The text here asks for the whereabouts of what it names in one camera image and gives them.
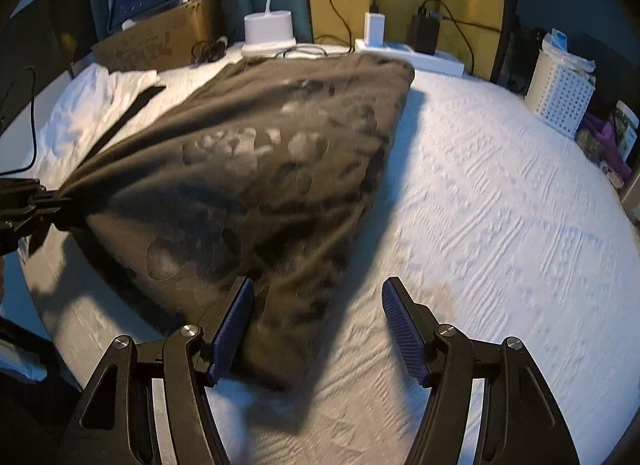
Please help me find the tissue pack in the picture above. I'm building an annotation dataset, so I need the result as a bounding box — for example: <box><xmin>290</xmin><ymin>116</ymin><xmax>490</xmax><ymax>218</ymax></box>
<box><xmin>542</xmin><ymin>30</ymin><xmax>597</xmax><ymax>71</ymax></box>

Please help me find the thick black gripper cable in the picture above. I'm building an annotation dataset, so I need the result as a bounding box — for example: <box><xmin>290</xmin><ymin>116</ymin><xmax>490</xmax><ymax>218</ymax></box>
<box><xmin>0</xmin><ymin>68</ymin><xmax>38</xmax><ymax>176</ymax></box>

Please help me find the white textured bedspread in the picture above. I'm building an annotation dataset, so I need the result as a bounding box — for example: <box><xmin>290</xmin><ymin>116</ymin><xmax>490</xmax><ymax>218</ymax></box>
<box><xmin>20</xmin><ymin>42</ymin><xmax>638</xmax><ymax>465</ymax></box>

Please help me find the white perforated basket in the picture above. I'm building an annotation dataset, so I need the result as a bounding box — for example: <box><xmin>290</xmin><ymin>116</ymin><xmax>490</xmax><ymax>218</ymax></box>
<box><xmin>525</xmin><ymin>51</ymin><xmax>597</xmax><ymax>138</ymax></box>

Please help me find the black charging cable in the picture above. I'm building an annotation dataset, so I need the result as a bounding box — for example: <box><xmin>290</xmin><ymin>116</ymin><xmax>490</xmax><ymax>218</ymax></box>
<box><xmin>282</xmin><ymin>0</ymin><xmax>381</xmax><ymax>58</ymax></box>

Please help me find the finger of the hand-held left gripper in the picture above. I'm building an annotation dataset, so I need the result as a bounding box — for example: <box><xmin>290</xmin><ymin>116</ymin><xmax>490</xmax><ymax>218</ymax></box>
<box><xmin>30</xmin><ymin>189</ymin><xmax>76</xmax><ymax>218</ymax></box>

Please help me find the thin black charger cable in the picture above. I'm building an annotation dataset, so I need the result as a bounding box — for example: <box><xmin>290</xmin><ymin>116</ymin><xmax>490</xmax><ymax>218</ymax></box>
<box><xmin>420</xmin><ymin>0</ymin><xmax>502</xmax><ymax>77</ymax></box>

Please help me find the brown cardboard box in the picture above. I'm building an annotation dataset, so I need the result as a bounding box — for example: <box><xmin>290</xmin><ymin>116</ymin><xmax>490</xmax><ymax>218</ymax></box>
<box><xmin>91</xmin><ymin>0</ymin><xmax>226</xmax><ymax>71</ymax></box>

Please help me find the white charger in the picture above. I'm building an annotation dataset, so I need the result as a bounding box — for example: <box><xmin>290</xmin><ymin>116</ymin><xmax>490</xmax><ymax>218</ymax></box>
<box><xmin>363</xmin><ymin>12</ymin><xmax>385</xmax><ymax>46</ymax></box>

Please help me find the black charger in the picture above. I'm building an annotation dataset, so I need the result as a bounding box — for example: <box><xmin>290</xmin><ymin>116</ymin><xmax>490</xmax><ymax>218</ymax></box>
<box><xmin>411</xmin><ymin>12</ymin><xmax>441</xmax><ymax>55</ymax></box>

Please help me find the olive brown t-shirt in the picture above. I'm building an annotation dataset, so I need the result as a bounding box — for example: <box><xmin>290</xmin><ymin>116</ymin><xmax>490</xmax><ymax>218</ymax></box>
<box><xmin>52</xmin><ymin>52</ymin><xmax>416</xmax><ymax>391</ymax></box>

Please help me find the white desk lamp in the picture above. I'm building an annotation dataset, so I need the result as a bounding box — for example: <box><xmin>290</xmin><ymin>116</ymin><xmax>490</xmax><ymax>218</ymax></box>
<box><xmin>241</xmin><ymin>0</ymin><xmax>296</xmax><ymax>57</ymax></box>

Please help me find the purple cloth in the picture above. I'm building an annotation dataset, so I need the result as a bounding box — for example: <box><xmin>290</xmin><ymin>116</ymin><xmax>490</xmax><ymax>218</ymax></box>
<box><xmin>577</xmin><ymin>112</ymin><xmax>633</xmax><ymax>181</ymax></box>

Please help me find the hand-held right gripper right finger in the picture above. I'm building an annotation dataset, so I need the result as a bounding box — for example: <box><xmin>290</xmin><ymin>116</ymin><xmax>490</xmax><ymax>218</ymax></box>
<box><xmin>381</xmin><ymin>276</ymin><xmax>581</xmax><ymax>465</ymax></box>

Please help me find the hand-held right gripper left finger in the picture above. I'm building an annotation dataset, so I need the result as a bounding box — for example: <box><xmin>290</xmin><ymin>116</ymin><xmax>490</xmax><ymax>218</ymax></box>
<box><xmin>55</xmin><ymin>276</ymin><xmax>256</xmax><ymax>465</ymax></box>

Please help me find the coiled black braided cable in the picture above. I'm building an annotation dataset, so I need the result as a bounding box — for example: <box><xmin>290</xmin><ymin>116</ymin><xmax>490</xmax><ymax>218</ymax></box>
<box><xmin>191</xmin><ymin>36</ymin><xmax>230</xmax><ymax>63</ymax></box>

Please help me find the black strap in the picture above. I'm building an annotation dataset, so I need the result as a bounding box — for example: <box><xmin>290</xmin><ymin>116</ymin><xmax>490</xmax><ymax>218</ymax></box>
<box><xmin>87</xmin><ymin>85</ymin><xmax>167</xmax><ymax>156</ymax></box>

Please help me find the white garment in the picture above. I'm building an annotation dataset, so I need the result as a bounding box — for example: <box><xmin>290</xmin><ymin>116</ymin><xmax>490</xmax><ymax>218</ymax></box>
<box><xmin>40</xmin><ymin>64</ymin><xmax>160</xmax><ymax>161</ymax></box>

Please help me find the white power strip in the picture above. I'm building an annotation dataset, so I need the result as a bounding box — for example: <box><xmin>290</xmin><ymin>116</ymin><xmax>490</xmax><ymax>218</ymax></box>
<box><xmin>355</xmin><ymin>40</ymin><xmax>465</xmax><ymax>77</ymax></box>

